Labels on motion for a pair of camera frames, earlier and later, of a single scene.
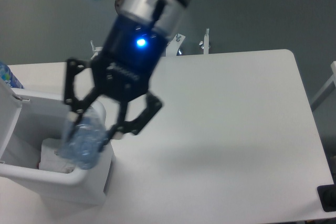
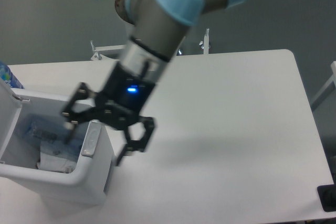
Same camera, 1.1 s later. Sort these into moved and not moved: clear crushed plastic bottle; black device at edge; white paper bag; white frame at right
Moved: clear crushed plastic bottle
Not moved: white frame at right; black device at edge; white paper bag
